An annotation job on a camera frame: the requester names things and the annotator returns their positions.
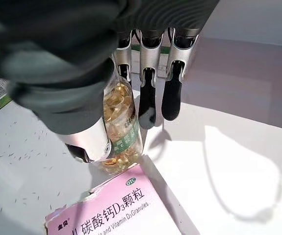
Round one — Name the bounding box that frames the bag of yellow items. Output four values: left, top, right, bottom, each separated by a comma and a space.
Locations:
99, 73, 144, 176

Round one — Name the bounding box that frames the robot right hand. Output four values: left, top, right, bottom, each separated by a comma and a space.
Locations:
0, 0, 220, 164

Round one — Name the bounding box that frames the pink calcium granules box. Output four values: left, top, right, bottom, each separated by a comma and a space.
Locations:
44, 154, 200, 235

